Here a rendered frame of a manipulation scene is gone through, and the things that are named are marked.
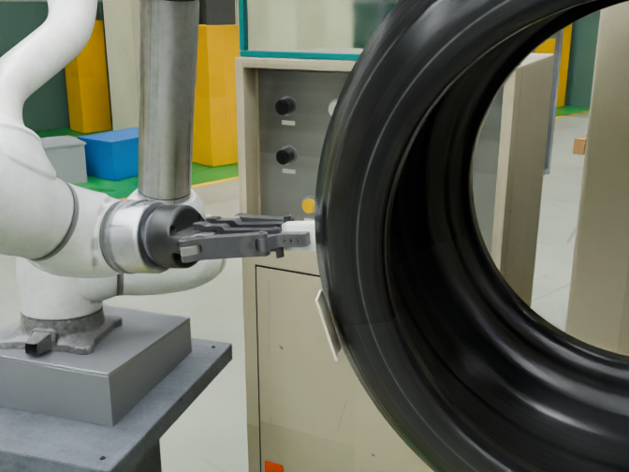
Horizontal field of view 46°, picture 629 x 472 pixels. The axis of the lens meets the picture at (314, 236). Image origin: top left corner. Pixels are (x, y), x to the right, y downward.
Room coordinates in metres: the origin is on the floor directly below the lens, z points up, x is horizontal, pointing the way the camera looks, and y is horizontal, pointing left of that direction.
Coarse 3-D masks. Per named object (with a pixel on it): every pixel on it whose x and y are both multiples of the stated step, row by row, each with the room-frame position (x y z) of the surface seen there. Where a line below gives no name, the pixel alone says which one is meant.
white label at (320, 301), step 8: (320, 296) 0.64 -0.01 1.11; (320, 304) 0.62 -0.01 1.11; (320, 312) 0.62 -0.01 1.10; (328, 312) 0.65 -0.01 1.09; (328, 320) 0.63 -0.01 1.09; (328, 328) 0.62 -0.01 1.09; (328, 336) 0.61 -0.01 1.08; (336, 336) 0.64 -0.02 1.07; (336, 344) 0.63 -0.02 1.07; (336, 352) 0.62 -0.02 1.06; (336, 360) 0.61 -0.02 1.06
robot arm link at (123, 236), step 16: (112, 208) 0.85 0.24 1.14; (128, 208) 0.84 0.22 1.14; (144, 208) 0.83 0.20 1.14; (112, 224) 0.83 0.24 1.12; (128, 224) 0.82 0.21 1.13; (144, 224) 0.83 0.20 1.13; (112, 240) 0.82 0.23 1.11; (128, 240) 0.81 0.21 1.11; (144, 240) 0.82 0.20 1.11; (112, 256) 0.82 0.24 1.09; (128, 256) 0.81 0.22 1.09; (144, 256) 0.81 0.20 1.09; (128, 272) 0.84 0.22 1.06; (144, 272) 0.83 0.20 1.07; (160, 272) 0.83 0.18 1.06
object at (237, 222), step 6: (210, 216) 0.83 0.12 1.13; (216, 216) 0.83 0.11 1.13; (288, 216) 0.78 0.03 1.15; (210, 222) 0.82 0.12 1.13; (216, 222) 0.82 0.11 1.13; (222, 222) 0.81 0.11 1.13; (228, 222) 0.81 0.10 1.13; (234, 222) 0.81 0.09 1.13; (240, 222) 0.81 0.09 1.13; (246, 222) 0.81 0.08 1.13; (252, 222) 0.81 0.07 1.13; (258, 222) 0.80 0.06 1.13; (264, 222) 0.80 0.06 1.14; (270, 222) 0.80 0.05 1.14; (276, 222) 0.79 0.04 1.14; (282, 222) 0.79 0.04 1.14
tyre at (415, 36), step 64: (448, 0) 0.58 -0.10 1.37; (512, 0) 0.55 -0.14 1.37; (576, 0) 0.53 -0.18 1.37; (384, 64) 0.60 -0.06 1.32; (448, 64) 0.57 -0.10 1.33; (512, 64) 0.82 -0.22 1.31; (384, 128) 0.59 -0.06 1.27; (448, 128) 0.85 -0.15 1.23; (320, 192) 0.65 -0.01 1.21; (384, 192) 0.59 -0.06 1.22; (448, 192) 0.85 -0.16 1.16; (320, 256) 0.65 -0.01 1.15; (384, 256) 0.60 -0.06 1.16; (448, 256) 0.84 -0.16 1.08; (384, 320) 0.59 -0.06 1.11; (448, 320) 0.81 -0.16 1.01; (512, 320) 0.81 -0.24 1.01; (384, 384) 0.59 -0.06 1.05; (448, 384) 0.72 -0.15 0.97; (512, 384) 0.78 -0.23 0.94; (576, 384) 0.77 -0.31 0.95; (448, 448) 0.56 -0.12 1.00; (512, 448) 0.67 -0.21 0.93; (576, 448) 0.69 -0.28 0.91
